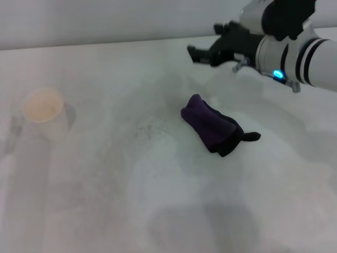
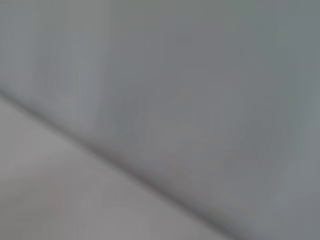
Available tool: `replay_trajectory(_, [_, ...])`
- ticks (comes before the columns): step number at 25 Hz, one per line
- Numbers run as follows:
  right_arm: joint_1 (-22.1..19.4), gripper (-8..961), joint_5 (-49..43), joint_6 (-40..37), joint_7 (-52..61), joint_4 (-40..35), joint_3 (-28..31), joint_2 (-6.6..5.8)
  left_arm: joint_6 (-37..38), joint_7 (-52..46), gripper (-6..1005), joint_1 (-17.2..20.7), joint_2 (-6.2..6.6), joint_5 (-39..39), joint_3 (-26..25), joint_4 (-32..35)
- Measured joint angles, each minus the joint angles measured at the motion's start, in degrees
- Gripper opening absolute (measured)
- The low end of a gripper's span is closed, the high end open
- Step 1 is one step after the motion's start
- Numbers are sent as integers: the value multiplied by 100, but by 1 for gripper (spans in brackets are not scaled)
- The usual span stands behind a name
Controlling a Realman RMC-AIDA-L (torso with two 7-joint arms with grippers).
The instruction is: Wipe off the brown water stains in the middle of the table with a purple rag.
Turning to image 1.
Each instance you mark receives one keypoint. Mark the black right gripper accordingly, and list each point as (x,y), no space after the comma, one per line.
(234,44)

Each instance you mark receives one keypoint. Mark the purple rag with black trim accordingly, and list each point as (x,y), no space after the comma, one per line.
(208,124)

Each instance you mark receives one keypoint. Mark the white paper cup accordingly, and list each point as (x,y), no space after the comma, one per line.
(43,110)

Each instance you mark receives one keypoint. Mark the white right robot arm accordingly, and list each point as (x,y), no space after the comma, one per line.
(302,52)

